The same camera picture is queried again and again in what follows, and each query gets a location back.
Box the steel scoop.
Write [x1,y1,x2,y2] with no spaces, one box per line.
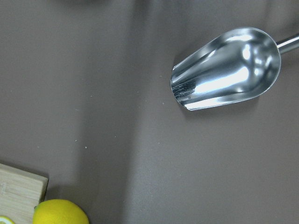
[170,27,299,111]

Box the yellow lemon near scoop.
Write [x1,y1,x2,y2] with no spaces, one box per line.
[32,199,89,224]

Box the bamboo cutting board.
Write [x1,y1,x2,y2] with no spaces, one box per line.
[0,164,48,224]

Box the lemon slice outer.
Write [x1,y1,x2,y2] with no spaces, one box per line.
[0,216,14,224]

